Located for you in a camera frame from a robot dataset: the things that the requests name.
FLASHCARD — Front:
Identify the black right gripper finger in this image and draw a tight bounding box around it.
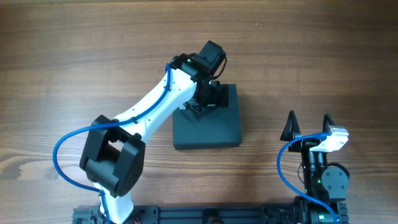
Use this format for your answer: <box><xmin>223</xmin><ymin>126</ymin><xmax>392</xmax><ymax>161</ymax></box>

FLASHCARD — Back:
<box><xmin>322</xmin><ymin>113</ymin><xmax>335</xmax><ymax>133</ymax></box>
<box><xmin>280</xmin><ymin>110</ymin><xmax>301</xmax><ymax>142</ymax></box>

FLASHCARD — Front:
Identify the black box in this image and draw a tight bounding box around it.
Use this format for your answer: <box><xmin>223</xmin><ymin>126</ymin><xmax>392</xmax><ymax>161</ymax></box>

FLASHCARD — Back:
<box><xmin>172</xmin><ymin>84</ymin><xmax>242</xmax><ymax>150</ymax></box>

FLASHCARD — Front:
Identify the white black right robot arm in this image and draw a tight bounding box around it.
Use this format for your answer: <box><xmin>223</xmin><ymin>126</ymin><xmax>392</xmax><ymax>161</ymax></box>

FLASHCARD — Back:
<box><xmin>277</xmin><ymin>110</ymin><xmax>350</xmax><ymax>224</ymax></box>

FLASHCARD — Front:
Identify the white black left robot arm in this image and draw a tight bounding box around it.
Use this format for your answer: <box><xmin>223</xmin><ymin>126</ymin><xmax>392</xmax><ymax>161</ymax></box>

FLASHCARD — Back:
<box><xmin>80</xmin><ymin>40</ymin><xmax>227</xmax><ymax>223</ymax></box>

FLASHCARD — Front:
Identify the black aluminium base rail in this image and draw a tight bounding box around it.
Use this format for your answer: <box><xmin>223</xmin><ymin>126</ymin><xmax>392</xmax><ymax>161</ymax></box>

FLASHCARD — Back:
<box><xmin>72</xmin><ymin>202</ymin><xmax>349</xmax><ymax>224</ymax></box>

